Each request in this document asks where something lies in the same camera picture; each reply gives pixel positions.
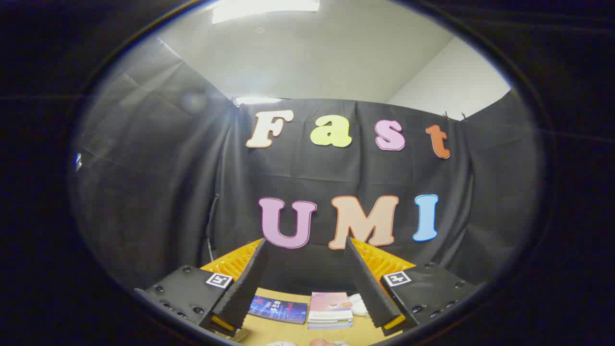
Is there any pink cover book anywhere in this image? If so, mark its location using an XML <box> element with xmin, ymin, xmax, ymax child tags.
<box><xmin>309</xmin><ymin>292</ymin><xmax>355</xmax><ymax>320</ymax></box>

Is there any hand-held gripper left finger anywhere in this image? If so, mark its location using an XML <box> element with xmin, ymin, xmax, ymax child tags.
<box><xmin>134</xmin><ymin>237</ymin><xmax>270</xmax><ymax>339</ymax></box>

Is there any white fluffy ball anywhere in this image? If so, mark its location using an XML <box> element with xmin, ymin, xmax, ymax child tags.
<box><xmin>348</xmin><ymin>293</ymin><xmax>369</xmax><ymax>317</ymax></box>

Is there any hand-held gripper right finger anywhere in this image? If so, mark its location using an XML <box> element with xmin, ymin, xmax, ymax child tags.
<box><xmin>344</xmin><ymin>235</ymin><xmax>480</xmax><ymax>337</ymax></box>

